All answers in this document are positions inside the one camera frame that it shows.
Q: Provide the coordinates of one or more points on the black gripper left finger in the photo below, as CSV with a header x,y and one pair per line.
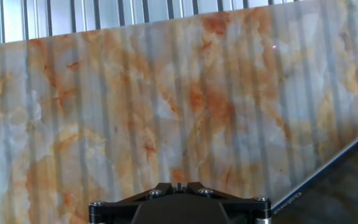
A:
x,y
113,211

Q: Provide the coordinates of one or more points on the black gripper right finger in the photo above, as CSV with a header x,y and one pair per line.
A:
x,y
247,210

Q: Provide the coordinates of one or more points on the black glass microwave door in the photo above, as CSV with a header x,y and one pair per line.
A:
x,y
340,186

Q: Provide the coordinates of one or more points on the marble pattern table mat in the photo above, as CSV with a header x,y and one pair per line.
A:
x,y
154,118

